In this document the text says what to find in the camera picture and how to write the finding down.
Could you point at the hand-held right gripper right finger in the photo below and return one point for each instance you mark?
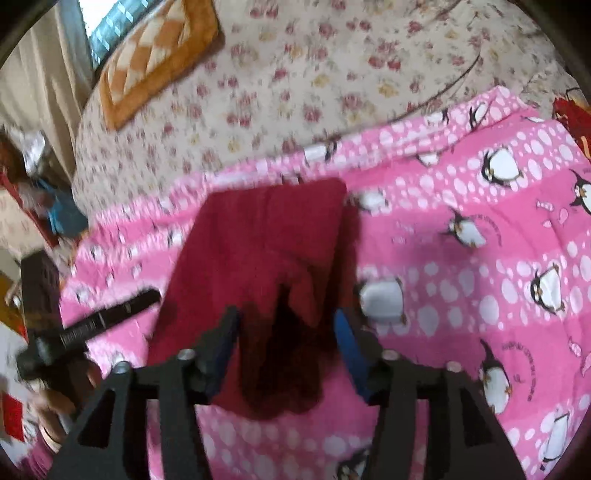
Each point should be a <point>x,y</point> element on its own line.
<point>351,355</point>

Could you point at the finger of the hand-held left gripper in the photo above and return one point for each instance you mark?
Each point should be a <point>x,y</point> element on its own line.
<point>115,316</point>

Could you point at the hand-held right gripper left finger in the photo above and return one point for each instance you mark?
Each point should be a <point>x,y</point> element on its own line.
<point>228,341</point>

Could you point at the dark red garment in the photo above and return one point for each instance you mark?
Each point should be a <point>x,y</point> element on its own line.
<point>263,249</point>

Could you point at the person's left hand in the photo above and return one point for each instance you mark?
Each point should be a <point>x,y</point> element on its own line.
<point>60,415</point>

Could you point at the blue plastic bag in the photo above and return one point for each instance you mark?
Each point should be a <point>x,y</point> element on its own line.
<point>67,212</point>

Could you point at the pink penguin print blanket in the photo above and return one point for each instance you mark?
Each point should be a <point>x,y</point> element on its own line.
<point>461,286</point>

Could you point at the beige curtain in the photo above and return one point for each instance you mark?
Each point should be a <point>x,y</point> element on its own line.
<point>41,92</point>

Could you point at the floral bedsheet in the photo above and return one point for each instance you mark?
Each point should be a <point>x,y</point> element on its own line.
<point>300,92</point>

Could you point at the orange checkered cushion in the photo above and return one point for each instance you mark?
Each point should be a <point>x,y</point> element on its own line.
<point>157,60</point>

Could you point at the window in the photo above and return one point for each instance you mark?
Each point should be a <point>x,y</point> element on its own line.
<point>115,30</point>

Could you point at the red printed cloth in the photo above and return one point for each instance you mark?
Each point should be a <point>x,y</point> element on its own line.
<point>575,120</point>

